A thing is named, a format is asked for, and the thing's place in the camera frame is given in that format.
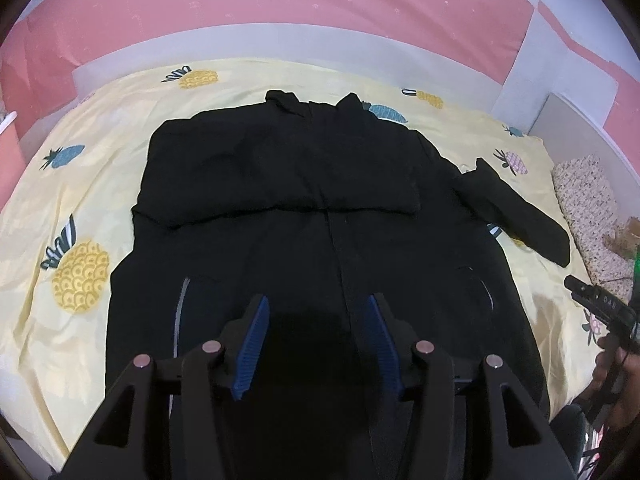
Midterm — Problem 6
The white headboard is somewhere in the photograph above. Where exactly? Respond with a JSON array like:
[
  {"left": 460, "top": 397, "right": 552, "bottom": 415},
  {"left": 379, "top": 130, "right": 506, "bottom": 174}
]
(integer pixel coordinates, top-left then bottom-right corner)
[{"left": 525, "top": 92, "right": 640, "bottom": 221}]

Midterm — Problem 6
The floral speckled pillow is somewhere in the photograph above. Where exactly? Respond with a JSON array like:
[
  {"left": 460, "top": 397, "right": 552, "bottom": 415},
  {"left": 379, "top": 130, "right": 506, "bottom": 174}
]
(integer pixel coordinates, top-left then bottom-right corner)
[{"left": 551, "top": 155, "right": 640, "bottom": 306}]

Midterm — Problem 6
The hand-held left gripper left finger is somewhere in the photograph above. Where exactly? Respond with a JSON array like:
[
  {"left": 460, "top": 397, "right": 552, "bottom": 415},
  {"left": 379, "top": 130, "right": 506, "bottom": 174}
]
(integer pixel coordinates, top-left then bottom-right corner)
[{"left": 60, "top": 294, "right": 271, "bottom": 480}]

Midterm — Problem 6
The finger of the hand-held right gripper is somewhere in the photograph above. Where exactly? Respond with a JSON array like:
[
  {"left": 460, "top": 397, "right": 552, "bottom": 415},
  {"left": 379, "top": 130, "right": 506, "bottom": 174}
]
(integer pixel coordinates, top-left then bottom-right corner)
[{"left": 564, "top": 275, "right": 638, "bottom": 333}]

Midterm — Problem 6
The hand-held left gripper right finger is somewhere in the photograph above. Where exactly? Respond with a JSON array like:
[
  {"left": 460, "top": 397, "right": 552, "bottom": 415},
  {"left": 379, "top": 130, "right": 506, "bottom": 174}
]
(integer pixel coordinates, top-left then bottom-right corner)
[{"left": 367, "top": 292, "right": 576, "bottom": 480}]

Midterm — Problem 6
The person's right hand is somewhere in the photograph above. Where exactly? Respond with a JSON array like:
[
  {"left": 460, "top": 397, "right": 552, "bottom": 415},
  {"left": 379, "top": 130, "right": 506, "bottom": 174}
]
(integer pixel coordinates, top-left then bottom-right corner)
[{"left": 592, "top": 334, "right": 632, "bottom": 401}]

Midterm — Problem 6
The yellow pineapple print bedsheet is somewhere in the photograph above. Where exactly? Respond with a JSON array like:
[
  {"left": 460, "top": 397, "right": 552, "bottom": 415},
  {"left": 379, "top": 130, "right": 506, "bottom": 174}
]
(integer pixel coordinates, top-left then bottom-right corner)
[{"left": 0, "top": 57, "right": 621, "bottom": 453}]

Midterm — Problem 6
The black jacket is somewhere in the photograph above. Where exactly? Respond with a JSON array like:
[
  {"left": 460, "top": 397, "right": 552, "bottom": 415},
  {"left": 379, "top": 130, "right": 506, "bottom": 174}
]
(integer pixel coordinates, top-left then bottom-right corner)
[{"left": 107, "top": 89, "right": 571, "bottom": 480}]

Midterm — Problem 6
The small brown object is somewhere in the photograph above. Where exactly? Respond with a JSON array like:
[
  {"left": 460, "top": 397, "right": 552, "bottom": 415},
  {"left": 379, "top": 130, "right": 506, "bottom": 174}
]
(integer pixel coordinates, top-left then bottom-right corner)
[{"left": 602, "top": 217, "right": 638, "bottom": 258}]

